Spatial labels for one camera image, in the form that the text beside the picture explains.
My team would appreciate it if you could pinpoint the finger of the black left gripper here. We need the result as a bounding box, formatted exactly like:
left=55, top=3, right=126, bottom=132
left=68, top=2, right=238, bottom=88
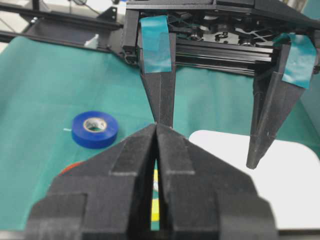
left=246, top=33, right=317, bottom=169
left=137, top=15, right=177, bottom=128

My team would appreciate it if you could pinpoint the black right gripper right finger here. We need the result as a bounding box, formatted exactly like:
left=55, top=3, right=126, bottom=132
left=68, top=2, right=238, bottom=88
left=156, top=124, right=278, bottom=240

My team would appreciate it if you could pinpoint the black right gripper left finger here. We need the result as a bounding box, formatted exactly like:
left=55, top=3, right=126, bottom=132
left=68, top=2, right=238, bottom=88
left=25, top=124, right=156, bottom=240

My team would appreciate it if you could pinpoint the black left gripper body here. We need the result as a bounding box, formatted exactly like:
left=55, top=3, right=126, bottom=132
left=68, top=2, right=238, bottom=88
left=122, top=0, right=320, bottom=76

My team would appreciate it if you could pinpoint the red tape roll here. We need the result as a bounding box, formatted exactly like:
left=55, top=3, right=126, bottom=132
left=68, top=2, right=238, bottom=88
left=59, top=161, right=84, bottom=176

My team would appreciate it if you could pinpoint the yellow tape roll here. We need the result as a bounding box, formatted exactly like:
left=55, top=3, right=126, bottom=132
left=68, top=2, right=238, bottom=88
left=151, top=161, right=160, bottom=231

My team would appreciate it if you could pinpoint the blue tape roll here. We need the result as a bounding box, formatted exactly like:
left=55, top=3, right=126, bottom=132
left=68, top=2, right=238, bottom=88
left=71, top=111, right=119, bottom=149

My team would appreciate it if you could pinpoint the green table cloth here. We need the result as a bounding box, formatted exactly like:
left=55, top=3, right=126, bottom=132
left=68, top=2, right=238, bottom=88
left=0, top=37, right=320, bottom=231

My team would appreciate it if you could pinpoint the black aluminium frame rail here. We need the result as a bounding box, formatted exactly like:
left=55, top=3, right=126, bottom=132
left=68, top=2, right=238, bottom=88
left=0, top=0, right=124, bottom=57

